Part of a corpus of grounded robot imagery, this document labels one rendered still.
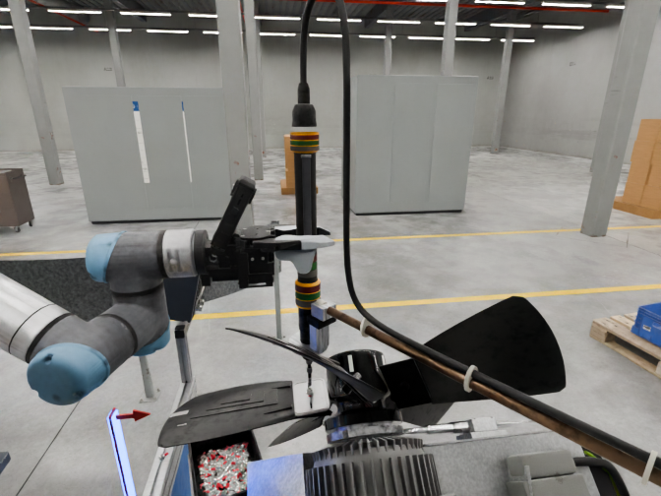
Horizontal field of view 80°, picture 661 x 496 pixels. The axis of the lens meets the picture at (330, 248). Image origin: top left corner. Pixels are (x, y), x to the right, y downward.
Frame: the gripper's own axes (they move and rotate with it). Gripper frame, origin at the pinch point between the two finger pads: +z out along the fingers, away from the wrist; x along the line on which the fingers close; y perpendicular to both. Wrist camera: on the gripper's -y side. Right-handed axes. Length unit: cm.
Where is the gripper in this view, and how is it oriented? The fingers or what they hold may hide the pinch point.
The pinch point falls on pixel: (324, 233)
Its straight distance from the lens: 64.0
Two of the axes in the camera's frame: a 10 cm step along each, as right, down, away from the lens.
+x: 1.4, 3.2, -9.4
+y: 0.1, 9.5, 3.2
